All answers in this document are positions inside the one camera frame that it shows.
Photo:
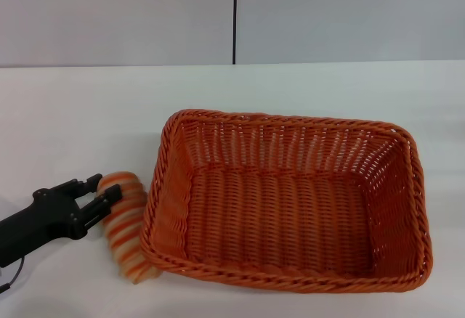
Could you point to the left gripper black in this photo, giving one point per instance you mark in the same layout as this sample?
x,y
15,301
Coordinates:
x,y
60,209

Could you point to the orange white striped roll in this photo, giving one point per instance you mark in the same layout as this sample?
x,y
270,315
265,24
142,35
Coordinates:
x,y
123,238

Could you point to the orange woven plastic basket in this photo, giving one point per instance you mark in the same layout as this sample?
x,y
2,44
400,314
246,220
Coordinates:
x,y
283,209

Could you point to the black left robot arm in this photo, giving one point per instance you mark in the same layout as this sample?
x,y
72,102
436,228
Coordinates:
x,y
22,234

